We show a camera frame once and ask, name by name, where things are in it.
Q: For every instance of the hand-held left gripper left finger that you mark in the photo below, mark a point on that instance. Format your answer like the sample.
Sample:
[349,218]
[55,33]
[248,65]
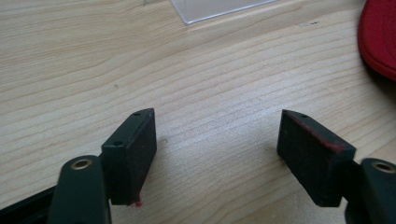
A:
[129,161]

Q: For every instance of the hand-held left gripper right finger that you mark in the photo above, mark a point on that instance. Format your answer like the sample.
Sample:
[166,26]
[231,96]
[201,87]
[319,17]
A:
[314,161]

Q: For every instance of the red cap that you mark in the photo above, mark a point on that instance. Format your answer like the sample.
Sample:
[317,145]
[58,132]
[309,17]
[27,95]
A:
[378,34]

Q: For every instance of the clear plastic sheet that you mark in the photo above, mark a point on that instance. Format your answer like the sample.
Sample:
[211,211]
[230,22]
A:
[211,7]

